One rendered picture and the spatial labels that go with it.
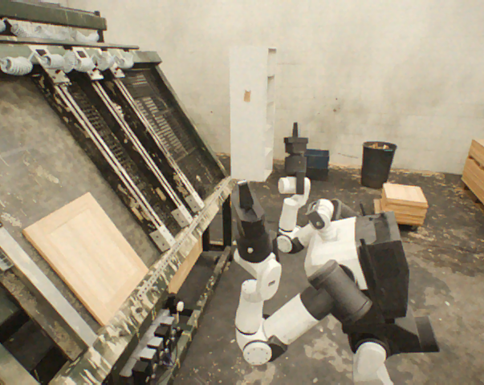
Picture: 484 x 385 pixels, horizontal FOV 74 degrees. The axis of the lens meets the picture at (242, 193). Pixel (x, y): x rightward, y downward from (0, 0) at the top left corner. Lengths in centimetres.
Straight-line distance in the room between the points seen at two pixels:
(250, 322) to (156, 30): 676
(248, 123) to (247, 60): 92
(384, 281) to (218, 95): 598
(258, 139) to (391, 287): 425
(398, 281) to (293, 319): 34
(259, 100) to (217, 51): 200
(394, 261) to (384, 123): 539
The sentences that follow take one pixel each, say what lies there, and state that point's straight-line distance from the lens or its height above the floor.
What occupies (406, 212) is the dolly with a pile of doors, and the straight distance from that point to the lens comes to 413.
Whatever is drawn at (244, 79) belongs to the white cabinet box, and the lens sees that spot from 506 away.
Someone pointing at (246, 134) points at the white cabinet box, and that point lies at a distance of 516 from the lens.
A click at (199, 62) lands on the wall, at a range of 686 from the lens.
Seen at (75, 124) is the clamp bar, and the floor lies 158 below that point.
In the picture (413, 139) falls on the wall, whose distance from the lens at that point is 646.
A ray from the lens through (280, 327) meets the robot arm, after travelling 96.
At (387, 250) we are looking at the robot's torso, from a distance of 101.
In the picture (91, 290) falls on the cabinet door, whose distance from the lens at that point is 150.
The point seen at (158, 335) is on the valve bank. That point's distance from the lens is 159.
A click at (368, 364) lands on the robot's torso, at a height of 92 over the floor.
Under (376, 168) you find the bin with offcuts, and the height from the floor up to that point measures 33.
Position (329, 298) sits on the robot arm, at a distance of 90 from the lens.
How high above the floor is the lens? 188
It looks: 23 degrees down
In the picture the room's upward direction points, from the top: straight up
